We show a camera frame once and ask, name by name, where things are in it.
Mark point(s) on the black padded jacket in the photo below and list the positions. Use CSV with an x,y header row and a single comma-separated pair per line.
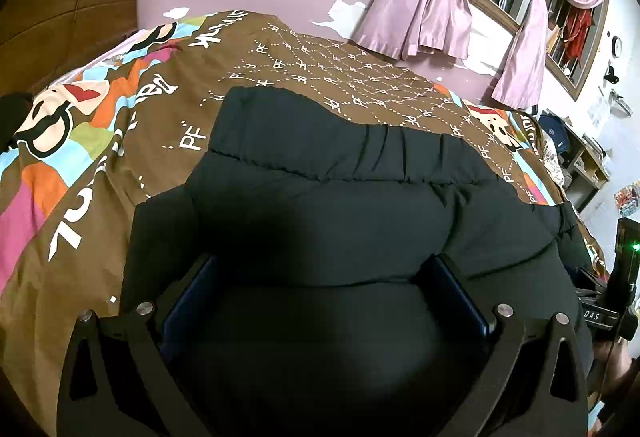
x,y
320,217

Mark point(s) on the navy cap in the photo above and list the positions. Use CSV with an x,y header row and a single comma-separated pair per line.
x,y
555,129

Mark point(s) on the wooden headboard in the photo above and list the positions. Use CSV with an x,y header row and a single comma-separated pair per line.
x,y
65,2

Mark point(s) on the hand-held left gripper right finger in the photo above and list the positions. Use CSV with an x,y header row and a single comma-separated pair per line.
x,y
462,302

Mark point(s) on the dark cloth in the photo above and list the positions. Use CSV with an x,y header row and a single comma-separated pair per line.
x,y
11,117

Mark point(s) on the round wall clock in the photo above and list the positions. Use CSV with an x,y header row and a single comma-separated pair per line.
x,y
616,47

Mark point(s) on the metal wall rack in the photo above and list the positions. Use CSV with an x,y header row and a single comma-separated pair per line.
x,y
620,102

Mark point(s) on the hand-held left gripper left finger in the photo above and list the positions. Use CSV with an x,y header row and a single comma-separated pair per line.
x,y
187,302

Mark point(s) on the colourful printed bag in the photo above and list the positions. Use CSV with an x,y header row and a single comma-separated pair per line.
x,y
627,197

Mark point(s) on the wooden shelf unit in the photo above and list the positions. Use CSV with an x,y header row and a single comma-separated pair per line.
x,y
587,162

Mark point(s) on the brown printed blanket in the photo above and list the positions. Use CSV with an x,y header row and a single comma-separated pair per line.
x,y
125,117

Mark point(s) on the red garment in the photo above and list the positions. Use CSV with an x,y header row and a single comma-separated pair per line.
x,y
577,32

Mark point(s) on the small black wall device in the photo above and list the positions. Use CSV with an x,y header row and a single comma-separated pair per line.
x,y
612,74

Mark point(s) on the person's right forearm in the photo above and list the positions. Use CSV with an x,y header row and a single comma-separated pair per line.
x,y
617,367

